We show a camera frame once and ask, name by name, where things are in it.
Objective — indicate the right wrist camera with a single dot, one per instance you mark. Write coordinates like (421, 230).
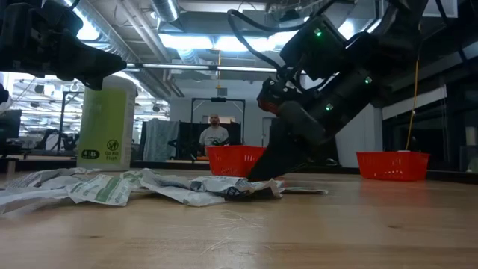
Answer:
(269, 93)

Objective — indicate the black cabinet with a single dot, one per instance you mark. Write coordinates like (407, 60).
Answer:
(328, 155)

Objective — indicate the grey cloth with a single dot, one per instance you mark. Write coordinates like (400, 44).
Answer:
(160, 140)

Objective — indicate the plain white long packet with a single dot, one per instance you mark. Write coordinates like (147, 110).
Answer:
(30, 200)

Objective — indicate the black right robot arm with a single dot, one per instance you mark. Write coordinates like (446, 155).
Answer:
(373, 56)

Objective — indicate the black rack frame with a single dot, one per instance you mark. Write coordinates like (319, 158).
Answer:
(63, 119)

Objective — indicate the black monitor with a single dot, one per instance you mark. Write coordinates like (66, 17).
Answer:
(10, 123)

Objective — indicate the ceiling light panel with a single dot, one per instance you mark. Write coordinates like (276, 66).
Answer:
(186, 42)

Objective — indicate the person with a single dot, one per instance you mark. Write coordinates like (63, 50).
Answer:
(213, 134)

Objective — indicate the silver ventilation duct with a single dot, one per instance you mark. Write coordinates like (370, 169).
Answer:
(164, 9)

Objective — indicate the grey wall speaker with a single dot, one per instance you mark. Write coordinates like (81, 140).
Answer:
(222, 91)

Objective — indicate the black background rig frame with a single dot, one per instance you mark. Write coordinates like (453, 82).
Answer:
(218, 99)

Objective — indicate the black curtain panel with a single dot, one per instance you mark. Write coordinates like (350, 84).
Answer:
(188, 138)

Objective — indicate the white packet blue black print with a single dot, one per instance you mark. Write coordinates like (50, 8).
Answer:
(168, 181)

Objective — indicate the red plastic basket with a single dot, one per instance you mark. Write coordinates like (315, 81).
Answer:
(231, 160)
(392, 166)

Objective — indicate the white green wipes canister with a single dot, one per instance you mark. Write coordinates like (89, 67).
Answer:
(108, 130)

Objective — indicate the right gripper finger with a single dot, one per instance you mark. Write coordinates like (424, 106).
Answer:
(280, 160)

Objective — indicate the LED light bar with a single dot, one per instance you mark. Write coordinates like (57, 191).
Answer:
(179, 66)

